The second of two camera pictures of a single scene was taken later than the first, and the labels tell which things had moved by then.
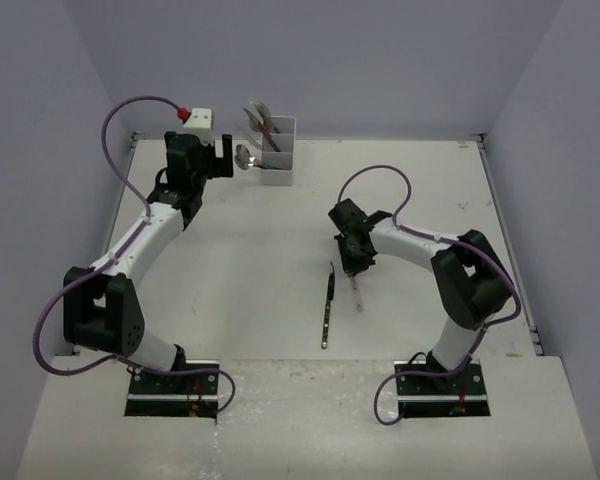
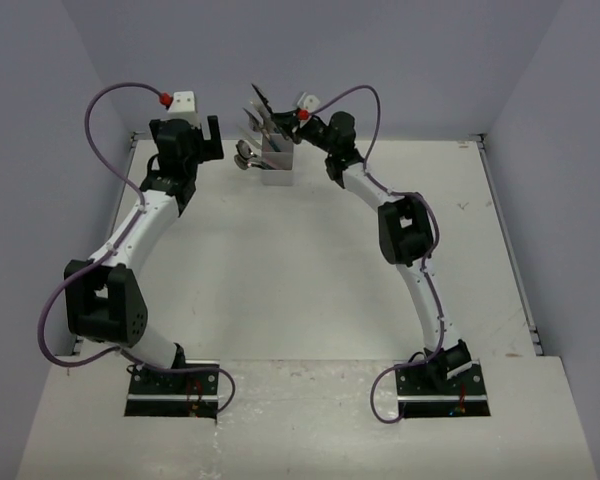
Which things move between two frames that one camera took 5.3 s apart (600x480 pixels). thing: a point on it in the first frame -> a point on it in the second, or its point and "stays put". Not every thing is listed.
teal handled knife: [256, 125] stays put
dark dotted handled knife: [330, 297] -> [264, 100]
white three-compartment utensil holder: [279, 150] stays put
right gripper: [353, 267] -> [293, 125]
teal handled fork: [264, 115] stays put
